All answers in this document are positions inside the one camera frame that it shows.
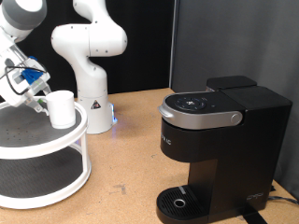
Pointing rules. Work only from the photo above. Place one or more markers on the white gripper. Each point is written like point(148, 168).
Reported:
point(12, 91)

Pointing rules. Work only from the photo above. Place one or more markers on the black Keurig coffee machine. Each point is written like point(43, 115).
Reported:
point(243, 149)

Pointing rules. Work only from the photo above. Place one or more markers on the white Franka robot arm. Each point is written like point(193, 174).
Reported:
point(90, 77)

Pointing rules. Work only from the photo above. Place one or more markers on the white two-tier turntable rack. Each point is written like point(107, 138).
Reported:
point(28, 130)

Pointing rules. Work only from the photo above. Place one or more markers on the clear water reservoir black lid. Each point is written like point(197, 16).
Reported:
point(230, 81)

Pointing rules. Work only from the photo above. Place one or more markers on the grey partition panel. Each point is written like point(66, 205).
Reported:
point(249, 37)

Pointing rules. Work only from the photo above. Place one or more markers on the black tape strip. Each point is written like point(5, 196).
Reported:
point(253, 217)

